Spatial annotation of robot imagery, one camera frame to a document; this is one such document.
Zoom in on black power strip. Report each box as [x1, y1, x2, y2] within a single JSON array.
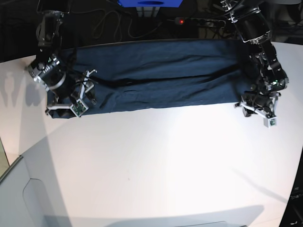
[[174, 17, 226, 28]]

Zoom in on grey cable loops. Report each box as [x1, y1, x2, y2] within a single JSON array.
[[91, 7, 166, 40]]

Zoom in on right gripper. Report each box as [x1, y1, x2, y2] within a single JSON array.
[[45, 69, 97, 119]]

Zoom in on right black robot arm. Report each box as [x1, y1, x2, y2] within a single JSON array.
[[26, 0, 97, 118]]

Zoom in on blue box on stand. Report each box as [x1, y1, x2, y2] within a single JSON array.
[[117, 0, 183, 8]]

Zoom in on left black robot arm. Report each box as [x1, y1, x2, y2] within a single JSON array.
[[220, 0, 289, 128]]

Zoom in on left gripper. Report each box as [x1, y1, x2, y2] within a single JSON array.
[[234, 91, 281, 128]]

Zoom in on dark blue T-shirt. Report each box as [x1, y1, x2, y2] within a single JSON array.
[[73, 39, 259, 115]]

